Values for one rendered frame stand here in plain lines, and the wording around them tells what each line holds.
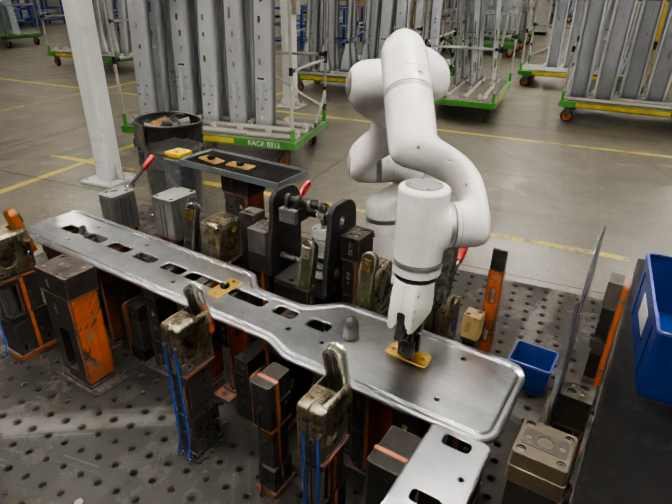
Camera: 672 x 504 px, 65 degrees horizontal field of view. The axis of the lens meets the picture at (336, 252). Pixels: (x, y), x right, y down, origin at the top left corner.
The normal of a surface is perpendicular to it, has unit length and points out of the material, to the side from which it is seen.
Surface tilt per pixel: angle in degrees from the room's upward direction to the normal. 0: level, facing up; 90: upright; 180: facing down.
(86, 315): 90
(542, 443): 0
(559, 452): 0
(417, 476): 0
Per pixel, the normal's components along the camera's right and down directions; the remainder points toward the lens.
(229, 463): 0.01, -0.89
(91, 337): 0.84, 0.25
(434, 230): 0.22, 0.45
